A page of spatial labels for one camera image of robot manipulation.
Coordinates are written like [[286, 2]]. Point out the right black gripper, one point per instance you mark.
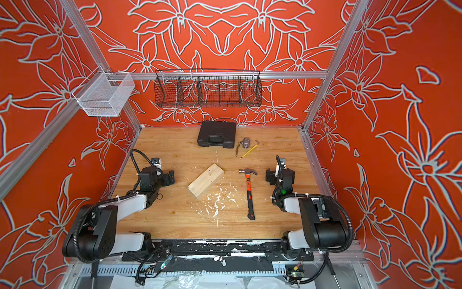
[[272, 176]]

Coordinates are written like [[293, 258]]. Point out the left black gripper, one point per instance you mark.
[[165, 178]]

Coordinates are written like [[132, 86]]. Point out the light wooden block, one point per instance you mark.
[[206, 180]]

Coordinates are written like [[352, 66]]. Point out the orange black claw hammer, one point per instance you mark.
[[248, 173]]

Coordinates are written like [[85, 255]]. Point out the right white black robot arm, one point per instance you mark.
[[326, 225]]

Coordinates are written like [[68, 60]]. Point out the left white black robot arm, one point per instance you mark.
[[94, 236]]

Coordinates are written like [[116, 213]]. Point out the yellow hex key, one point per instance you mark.
[[250, 150]]

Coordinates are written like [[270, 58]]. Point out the steel ball valve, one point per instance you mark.
[[245, 144]]

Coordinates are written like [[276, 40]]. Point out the black plastic tool case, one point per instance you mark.
[[217, 133]]

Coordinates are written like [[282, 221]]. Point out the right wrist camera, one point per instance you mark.
[[281, 164]]

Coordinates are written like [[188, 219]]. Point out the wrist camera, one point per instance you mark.
[[281, 164], [156, 162]]

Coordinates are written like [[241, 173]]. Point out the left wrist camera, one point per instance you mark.
[[156, 162]]

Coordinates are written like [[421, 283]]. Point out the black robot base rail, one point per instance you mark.
[[267, 249]]

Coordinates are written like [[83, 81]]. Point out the black wire wall basket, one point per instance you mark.
[[210, 89]]

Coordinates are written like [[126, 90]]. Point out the black handled screwdriver right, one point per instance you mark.
[[332, 271]]

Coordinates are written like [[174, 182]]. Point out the black handled screwdriver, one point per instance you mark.
[[94, 269], [332, 271]]

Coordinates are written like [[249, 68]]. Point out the white mesh wall basket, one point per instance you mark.
[[104, 97]]

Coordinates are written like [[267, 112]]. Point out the black handled screwdriver left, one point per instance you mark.
[[94, 269]]

